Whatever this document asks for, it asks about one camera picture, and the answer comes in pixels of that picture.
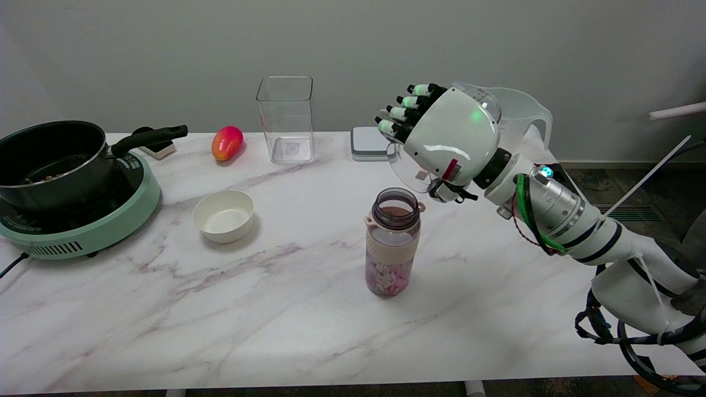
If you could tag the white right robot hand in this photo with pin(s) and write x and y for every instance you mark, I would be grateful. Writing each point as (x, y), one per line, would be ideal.
(452, 132)

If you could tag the small clear measuring cup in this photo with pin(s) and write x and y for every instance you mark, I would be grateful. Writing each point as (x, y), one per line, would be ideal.
(411, 171)

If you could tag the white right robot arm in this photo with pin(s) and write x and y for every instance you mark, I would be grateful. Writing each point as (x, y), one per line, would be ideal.
(606, 242)

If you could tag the large clear measuring jug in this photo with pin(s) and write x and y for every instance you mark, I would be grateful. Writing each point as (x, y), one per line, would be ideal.
(524, 116)

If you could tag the purple water bottle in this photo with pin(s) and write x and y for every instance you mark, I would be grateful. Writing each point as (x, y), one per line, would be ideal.
(391, 248)

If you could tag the grey white kitchen scale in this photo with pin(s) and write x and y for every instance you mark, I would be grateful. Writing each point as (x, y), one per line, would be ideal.
(365, 144)

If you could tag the clear square plastic container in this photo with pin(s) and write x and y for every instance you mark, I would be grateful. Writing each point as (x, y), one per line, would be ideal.
(287, 121)

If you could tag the floor vent grille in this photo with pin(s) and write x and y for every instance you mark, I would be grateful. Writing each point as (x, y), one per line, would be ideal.
(634, 214)

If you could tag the red orange toy mango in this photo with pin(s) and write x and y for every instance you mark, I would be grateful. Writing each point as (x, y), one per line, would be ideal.
(226, 143)

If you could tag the white tube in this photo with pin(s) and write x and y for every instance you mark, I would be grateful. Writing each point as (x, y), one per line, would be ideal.
(678, 111)

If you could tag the white bowl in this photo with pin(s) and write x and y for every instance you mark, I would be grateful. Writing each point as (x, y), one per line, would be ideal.
(223, 220)

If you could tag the white table leg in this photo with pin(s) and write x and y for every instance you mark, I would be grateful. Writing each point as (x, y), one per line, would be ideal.
(175, 393)
(475, 389)

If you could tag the small white black device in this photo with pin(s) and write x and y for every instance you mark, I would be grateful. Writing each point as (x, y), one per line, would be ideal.
(160, 149)

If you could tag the green induction cooker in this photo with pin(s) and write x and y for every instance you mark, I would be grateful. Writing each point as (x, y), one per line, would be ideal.
(105, 226)

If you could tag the black saucepan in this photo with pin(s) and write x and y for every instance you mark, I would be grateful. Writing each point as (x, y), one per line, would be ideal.
(55, 165)

